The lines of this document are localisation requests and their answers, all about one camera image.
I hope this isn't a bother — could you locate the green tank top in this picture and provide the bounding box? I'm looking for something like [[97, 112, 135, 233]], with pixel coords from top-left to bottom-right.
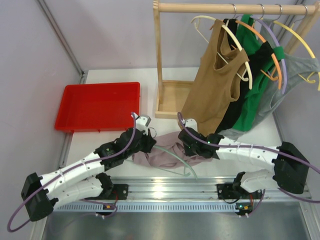
[[232, 25, 275, 132]]

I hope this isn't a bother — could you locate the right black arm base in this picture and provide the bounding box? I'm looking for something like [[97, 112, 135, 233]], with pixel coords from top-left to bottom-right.
[[216, 171, 266, 218]]

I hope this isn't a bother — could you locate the black tank top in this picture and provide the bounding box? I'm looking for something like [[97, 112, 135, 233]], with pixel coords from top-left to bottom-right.
[[215, 18, 274, 134]]

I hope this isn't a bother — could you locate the cream hanger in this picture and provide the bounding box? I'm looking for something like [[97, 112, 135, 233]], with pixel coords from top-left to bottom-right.
[[190, 15, 253, 90]]

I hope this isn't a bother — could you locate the wooden clothes rack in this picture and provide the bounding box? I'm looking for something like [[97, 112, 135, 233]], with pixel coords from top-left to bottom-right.
[[153, 0, 320, 119]]

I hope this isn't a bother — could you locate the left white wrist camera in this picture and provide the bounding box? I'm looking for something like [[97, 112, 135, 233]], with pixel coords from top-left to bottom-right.
[[134, 113, 152, 135]]

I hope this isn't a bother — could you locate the mint green hanger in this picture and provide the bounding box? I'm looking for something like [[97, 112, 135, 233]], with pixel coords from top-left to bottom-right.
[[124, 126, 200, 181]]

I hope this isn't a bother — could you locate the mauve tank top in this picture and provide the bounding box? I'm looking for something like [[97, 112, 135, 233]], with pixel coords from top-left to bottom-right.
[[132, 131, 213, 169]]

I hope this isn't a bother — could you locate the red plastic tray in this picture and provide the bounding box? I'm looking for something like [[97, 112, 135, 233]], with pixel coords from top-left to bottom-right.
[[54, 82, 141, 133]]

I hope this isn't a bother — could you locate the grey tank top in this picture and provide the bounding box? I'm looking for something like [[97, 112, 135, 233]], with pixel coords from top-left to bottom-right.
[[218, 19, 320, 140]]

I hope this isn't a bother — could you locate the yellow hanger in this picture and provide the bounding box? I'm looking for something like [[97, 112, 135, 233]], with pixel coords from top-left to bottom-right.
[[271, 20, 316, 84]]

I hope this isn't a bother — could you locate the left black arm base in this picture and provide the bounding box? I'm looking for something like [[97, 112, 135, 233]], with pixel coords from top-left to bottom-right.
[[96, 172, 130, 218]]

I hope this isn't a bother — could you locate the orange hanger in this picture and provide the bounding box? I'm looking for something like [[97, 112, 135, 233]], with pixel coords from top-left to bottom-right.
[[235, 20, 282, 90]]

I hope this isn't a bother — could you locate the lilac hanger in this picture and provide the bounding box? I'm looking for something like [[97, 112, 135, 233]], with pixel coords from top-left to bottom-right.
[[252, 16, 288, 95]]

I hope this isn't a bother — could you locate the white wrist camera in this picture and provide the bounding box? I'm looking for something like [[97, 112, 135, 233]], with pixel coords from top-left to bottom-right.
[[134, 113, 152, 135], [182, 118, 198, 132]]

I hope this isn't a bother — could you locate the brown tank top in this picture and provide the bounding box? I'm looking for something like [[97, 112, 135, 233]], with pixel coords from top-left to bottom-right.
[[181, 19, 249, 136]]

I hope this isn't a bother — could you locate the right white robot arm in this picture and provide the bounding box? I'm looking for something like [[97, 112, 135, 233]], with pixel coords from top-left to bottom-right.
[[178, 127, 309, 199]]

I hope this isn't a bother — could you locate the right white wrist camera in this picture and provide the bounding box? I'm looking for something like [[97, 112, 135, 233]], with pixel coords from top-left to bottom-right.
[[182, 118, 198, 132]]

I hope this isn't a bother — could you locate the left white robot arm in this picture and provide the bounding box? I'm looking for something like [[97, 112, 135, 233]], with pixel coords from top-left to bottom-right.
[[21, 128, 156, 222]]

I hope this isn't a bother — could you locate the aluminium mounting rail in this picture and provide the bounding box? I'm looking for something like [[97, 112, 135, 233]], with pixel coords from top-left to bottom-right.
[[48, 176, 311, 213]]

